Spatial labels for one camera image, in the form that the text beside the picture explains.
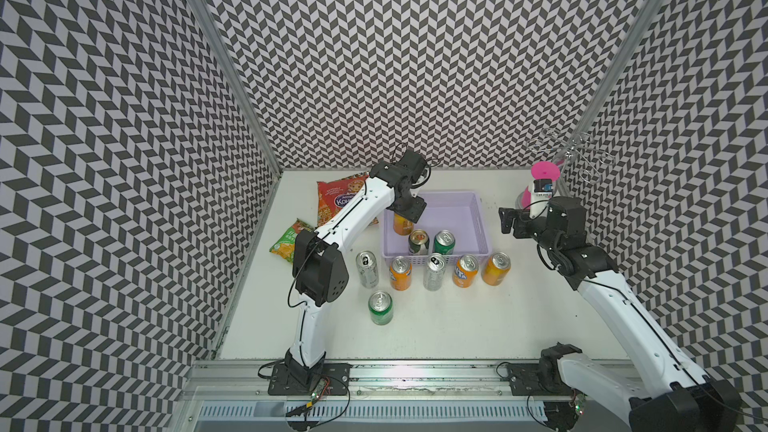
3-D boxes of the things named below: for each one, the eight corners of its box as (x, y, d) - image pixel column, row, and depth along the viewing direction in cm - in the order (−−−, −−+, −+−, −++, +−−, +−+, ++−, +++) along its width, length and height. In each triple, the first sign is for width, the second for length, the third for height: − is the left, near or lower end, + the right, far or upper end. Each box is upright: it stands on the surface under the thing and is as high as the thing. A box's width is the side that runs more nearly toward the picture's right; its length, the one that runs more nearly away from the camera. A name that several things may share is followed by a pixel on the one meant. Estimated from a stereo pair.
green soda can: (370, 325, 83) (367, 314, 75) (371, 304, 87) (369, 291, 79) (393, 325, 83) (392, 314, 75) (393, 304, 87) (392, 291, 79)
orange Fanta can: (453, 287, 89) (458, 272, 81) (451, 270, 93) (456, 253, 85) (473, 287, 89) (481, 272, 81) (471, 270, 93) (477, 253, 85)
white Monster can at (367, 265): (360, 288, 89) (355, 267, 79) (362, 272, 93) (357, 250, 82) (378, 288, 89) (375, 267, 79) (378, 272, 93) (376, 250, 82)
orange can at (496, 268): (483, 286, 90) (491, 271, 82) (480, 267, 94) (487, 251, 86) (503, 286, 90) (513, 271, 82) (499, 267, 94) (508, 251, 86)
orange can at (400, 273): (390, 290, 89) (389, 275, 81) (390, 271, 93) (389, 255, 85) (410, 290, 89) (411, 275, 81) (410, 271, 93) (411, 255, 85)
